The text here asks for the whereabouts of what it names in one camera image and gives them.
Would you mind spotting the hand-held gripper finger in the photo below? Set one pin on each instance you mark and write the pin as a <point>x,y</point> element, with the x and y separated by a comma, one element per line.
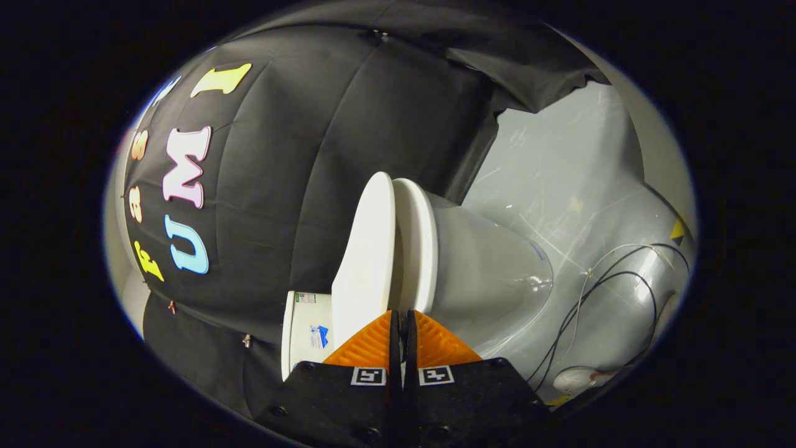
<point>395,354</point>
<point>409,354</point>

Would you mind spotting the white toilet lid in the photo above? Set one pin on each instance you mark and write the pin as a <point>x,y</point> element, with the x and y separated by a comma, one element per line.
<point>367,249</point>

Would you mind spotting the white toilet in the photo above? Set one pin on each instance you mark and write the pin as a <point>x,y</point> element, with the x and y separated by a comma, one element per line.
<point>485,274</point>

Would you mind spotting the white rounded device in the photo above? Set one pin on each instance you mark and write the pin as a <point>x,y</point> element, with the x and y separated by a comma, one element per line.
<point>575,379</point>

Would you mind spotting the black backdrop cloth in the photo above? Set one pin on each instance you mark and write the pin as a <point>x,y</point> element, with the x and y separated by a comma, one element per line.
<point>298,155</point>

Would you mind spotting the yellow floor sticker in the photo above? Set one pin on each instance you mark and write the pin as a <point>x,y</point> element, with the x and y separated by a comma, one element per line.
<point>678,231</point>

